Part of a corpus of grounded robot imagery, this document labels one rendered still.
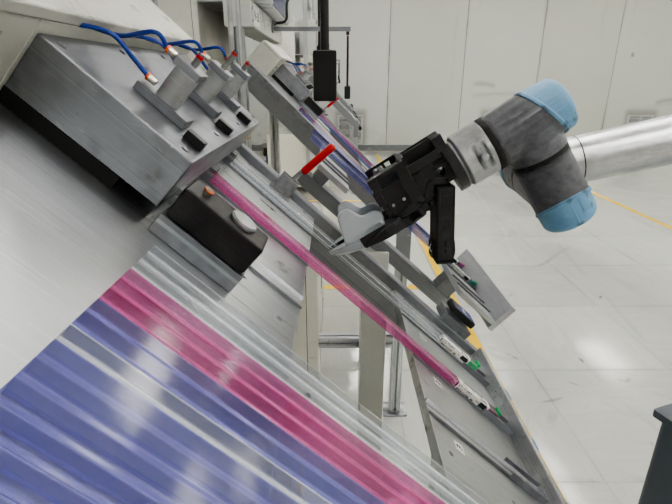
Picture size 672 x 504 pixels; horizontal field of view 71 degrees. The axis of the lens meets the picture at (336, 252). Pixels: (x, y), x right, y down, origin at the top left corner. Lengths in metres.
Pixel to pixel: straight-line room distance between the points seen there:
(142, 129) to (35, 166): 0.08
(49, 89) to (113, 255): 0.14
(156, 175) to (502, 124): 0.43
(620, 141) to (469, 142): 0.28
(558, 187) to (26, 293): 0.59
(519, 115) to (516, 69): 7.98
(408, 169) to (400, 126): 7.60
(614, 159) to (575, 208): 0.16
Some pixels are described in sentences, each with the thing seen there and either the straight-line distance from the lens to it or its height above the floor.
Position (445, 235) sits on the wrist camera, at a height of 0.98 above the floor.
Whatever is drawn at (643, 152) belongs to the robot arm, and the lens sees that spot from 0.85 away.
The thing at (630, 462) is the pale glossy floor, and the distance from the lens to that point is 1.95.
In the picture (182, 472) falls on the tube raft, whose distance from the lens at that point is 0.24.
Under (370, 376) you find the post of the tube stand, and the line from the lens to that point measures 1.20.
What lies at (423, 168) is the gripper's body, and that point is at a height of 1.07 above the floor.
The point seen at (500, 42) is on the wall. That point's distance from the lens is 8.55.
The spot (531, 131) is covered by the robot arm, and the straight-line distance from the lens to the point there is 0.65.
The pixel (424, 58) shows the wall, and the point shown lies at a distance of 8.26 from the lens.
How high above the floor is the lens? 1.18
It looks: 20 degrees down
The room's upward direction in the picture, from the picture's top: straight up
